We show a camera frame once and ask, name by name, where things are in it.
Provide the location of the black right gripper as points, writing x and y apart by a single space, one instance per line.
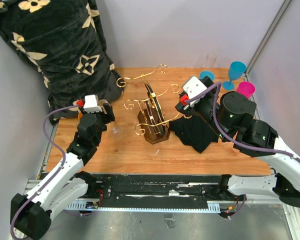
182 107

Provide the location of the aluminium rail frame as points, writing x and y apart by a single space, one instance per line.
33 213

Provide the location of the blue wine glass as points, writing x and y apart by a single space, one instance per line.
235 71
207 73

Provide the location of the clear wine glass back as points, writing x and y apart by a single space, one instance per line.
210 59

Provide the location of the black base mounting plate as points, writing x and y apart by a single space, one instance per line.
159 191

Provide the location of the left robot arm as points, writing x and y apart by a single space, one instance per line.
32 213

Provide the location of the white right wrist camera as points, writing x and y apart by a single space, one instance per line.
193 87

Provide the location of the clear wine glass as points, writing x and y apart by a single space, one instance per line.
210 59
108 110

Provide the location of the magenta wine glass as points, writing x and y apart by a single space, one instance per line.
246 89

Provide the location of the clear wine glass front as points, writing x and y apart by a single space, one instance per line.
108 110

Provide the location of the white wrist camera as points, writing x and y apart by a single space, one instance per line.
91 104
193 87

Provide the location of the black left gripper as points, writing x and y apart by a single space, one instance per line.
108 117

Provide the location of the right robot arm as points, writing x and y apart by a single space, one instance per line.
231 118

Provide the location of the black folded cloth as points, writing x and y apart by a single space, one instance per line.
194 132

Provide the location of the gold black wine glass rack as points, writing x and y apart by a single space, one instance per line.
152 122

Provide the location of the orange wine glass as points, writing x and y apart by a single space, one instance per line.
80 114

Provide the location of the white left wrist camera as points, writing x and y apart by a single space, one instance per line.
91 104

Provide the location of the black floral plush blanket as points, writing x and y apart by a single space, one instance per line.
64 40

